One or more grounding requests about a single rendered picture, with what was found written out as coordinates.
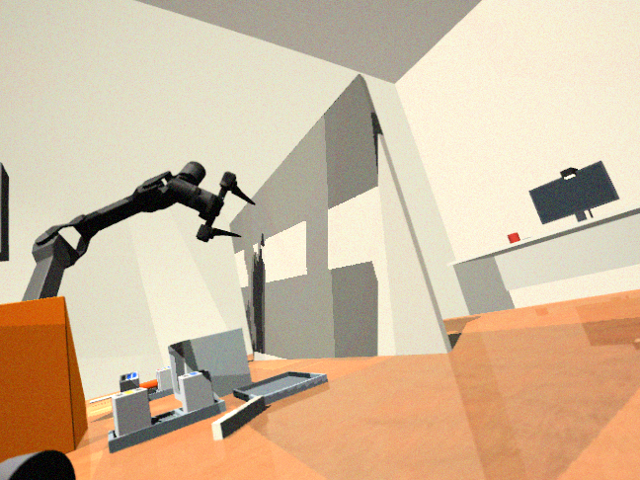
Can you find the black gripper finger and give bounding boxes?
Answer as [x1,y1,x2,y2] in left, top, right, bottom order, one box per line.
[209,227,241,239]
[230,180,255,205]

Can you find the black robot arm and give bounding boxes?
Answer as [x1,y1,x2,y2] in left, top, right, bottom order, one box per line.
[22,161,206,302]

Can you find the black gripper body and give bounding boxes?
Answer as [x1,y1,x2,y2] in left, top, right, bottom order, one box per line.
[186,171,236,243]

